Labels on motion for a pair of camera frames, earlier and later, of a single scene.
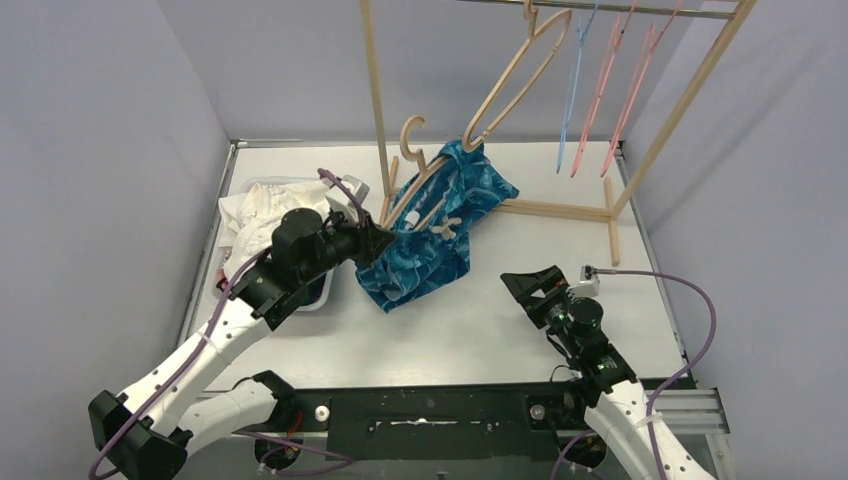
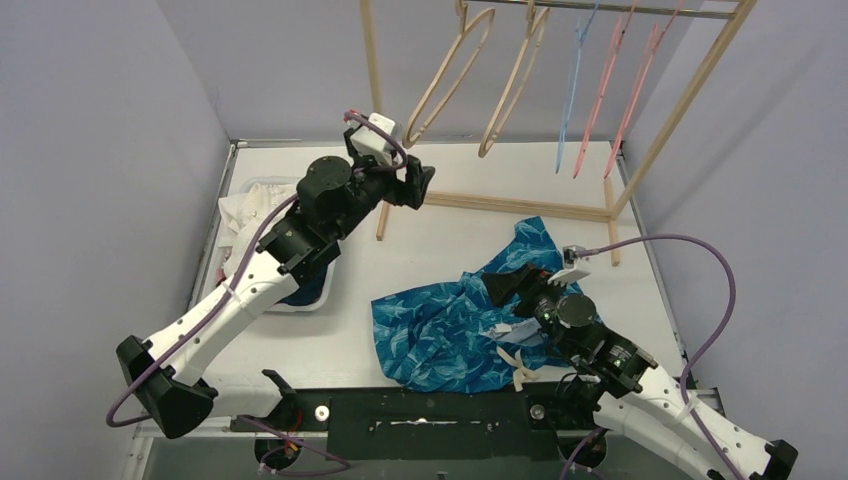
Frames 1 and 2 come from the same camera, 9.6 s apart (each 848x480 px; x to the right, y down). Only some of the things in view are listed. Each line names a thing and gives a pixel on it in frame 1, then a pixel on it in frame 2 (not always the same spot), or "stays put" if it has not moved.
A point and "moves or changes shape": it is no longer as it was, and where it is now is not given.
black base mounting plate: x=433 y=424 stays put
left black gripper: x=365 y=240 -> x=407 y=185
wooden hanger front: x=531 y=10 moves or changes shape
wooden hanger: x=426 y=171 moves or changes shape
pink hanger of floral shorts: x=609 y=68 stays put
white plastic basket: x=219 y=259 stays put
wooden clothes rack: x=612 y=203 stays put
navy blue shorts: x=309 y=293 stays put
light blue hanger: x=582 y=33 stays put
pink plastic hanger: x=651 y=43 stays put
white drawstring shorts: x=249 y=218 stays put
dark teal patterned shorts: x=438 y=201 -> x=462 y=338
